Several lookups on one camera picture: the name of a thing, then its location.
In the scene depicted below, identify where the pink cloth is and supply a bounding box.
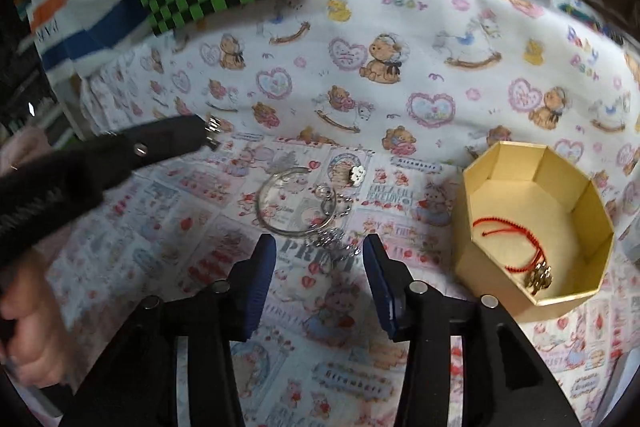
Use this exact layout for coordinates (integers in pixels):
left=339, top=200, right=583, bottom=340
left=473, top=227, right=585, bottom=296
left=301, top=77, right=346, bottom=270
left=0, top=127, right=56, bottom=180

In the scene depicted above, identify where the colourful pen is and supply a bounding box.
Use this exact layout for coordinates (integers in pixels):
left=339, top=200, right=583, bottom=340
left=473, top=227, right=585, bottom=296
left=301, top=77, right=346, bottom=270
left=559, top=1, right=626, bottom=38

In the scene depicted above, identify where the large silver bangle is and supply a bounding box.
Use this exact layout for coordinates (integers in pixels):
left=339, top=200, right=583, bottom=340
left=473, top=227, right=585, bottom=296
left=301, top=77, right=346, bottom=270
left=256, top=167, right=322, bottom=236

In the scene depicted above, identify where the person's left hand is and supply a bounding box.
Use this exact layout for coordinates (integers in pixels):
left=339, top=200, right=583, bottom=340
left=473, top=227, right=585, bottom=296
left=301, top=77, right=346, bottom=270
left=0, top=252, right=76, bottom=388

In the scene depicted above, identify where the gold octagonal box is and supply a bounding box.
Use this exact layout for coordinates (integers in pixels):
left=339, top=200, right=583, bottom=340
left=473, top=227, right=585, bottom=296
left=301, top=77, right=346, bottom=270
left=452, top=141, right=615, bottom=324

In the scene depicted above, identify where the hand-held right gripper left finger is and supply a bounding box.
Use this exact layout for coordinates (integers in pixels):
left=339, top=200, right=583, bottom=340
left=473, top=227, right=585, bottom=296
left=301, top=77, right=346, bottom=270
left=60, top=234, right=277, bottom=427

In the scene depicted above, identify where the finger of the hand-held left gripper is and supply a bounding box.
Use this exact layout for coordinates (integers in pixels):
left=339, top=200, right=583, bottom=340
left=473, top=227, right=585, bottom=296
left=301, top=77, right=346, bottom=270
left=120, top=114, right=212, bottom=170

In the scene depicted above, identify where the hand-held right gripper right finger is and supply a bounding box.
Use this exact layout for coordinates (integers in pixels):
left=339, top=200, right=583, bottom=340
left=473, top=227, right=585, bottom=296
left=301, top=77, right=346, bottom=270
left=362, top=234, right=583, bottom=427

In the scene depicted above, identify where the gold charm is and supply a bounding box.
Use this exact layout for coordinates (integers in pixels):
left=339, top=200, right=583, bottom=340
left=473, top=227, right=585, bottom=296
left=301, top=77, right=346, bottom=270
left=522, top=264, right=554, bottom=296

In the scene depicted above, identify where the small silver metal piece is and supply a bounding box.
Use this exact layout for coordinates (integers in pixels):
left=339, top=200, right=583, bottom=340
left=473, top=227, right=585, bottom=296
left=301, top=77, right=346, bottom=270
left=202, top=116, right=224, bottom=151

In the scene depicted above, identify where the white bear print cloth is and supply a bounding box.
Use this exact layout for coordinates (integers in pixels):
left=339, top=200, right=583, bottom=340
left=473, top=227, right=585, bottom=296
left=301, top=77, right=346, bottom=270
left=80, top=0, right=640, bottom=253

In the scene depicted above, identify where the patchwork print cloth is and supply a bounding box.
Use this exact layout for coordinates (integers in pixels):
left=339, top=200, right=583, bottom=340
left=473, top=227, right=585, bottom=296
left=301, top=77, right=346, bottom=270
left=30, top=132, right=640, bottom=427

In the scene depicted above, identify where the red string bracelet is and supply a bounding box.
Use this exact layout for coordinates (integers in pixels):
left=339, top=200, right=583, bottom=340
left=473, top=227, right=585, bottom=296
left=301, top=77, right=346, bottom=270
left=472, top=217, right=547, bottom=279

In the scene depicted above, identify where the silver key ring with chain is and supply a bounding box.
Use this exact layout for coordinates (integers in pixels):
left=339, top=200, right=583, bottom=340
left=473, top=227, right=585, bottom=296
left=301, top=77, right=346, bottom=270
left=311, top=183, right=362, bottom=259

